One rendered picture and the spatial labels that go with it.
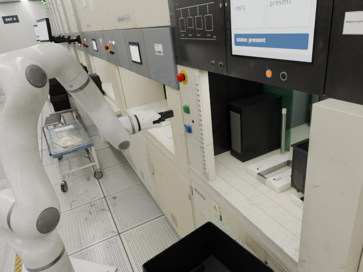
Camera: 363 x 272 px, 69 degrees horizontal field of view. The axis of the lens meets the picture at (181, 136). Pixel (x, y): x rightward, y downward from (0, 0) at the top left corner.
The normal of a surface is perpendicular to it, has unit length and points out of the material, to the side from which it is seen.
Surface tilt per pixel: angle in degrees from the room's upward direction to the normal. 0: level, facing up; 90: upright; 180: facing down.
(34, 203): 59
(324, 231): 90
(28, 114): 118
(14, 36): 90
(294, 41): 90
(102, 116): 65
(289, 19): 90
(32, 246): 30
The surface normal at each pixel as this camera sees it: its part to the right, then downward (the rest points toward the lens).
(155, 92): 0.44, 0.33
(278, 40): -0.89, 0.28
